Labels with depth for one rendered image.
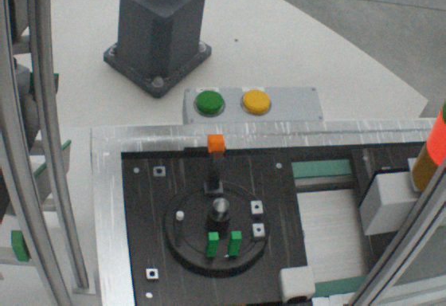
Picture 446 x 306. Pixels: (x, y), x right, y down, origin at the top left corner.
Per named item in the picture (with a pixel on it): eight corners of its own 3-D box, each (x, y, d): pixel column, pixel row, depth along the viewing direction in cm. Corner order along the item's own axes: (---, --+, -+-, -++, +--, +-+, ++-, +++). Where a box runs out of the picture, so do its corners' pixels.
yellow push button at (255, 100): (240, 96, 111) (241, 88, 109) (266, 96, 111) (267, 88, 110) (244, 118, 109) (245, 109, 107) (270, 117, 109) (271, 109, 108)
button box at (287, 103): (181, 111, 115) (184, 86, 110) (310, 108, 118) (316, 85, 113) (185, 148, 111) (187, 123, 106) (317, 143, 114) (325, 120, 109)
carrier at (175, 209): (122, 166, 101) (121, 113, 91) (287, 161, 105) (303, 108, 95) (136, 313, 88) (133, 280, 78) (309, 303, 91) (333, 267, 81)
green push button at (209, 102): (194, 98, 110) (195, 89, 108) (221, 97, 110) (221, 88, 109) (196, 119, 108) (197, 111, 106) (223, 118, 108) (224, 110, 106)
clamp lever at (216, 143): (205, 182, 96) (207, 133, 92) (220, 182, 96) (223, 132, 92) (208, 198, 93) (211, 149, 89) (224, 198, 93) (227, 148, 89)
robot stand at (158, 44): (154, 17, 132) (162, -54, 116) (213, 53, 128) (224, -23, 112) (101, 59, 125) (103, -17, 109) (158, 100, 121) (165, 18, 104)
